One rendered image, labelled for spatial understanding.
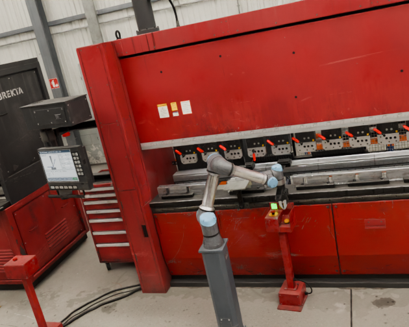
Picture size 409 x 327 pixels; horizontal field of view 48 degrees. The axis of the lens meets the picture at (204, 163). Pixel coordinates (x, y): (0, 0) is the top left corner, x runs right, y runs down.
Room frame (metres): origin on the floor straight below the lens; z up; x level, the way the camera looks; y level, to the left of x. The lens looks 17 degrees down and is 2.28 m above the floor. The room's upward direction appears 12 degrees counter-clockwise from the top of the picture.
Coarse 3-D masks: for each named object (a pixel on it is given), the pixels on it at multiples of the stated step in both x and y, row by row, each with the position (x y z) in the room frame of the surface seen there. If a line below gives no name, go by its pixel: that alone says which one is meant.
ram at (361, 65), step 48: (192, 48) 3.72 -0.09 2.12; (240, 48) 3.58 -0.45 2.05; (288, 48) 3.45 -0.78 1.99; (336, 48) 3.33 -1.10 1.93; (384, 48) 3.21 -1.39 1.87; (144, 96) 3.91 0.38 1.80; (192, 96) 3.75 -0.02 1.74; (240, 96) 3.61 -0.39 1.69; (288, 96) 3.47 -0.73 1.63; (336, 96) 3.34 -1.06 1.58; (384, 96) 3.22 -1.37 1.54; (192, 144) 3.79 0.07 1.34
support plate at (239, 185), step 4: (232, 180) 3.63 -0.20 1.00; (244, 180) 3.57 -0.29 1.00; (248, 180) 3.56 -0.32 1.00; (228, 184) 3.56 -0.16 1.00; (232, 184) 3.54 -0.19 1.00; (236, 184) 3.52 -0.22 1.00; (240, 184) 3.50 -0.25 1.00; (244, 184) 3.48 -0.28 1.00; (224, 188) 3.49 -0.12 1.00; (228, 188) 3.47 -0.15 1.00; (232, 188) 3.45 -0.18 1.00; (236, 188) 3.43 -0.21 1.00; (240, 188) 3.42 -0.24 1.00; (244, 188) 3.40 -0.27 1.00
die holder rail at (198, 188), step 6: (162, 186) 3.96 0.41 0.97; (168, 186) 3.92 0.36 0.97; (174, 186) 3.89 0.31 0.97; (180, 186) 3.87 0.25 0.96; (186, 186) 3.85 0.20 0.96; (192, 186) 3.83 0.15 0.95; (198, 186) 3.81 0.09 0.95; (204, 186) 3.79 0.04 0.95; (162, 192) 3.94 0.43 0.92; (168, 192) 3.96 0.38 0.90; (174, 192) 3.90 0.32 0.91; (180, 192) 3.87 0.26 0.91; (198, 192) 3.82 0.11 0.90
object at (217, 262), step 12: (228, 240) 3.05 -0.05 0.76; (204, 252) 2.94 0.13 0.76; (216, 252) 2.91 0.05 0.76; (228, 252) 3.02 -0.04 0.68; (204, 264) 2.97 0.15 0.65; (216, 264) 2.92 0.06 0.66; (228, 264) 2.97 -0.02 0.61; (216, 276) 2.93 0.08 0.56; (228, 276) 2.93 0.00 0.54; (216, 288) 2.93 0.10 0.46; (228, 288) 2.92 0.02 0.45; (216, 300) 2.94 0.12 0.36; (228, 300) 2.91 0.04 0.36; (216, 312) 2.95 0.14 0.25; (228, 312) 2.92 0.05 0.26; (240, 312) 3.02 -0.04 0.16; (228, 324) 2.92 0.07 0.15; (240, 324) 2.97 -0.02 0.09
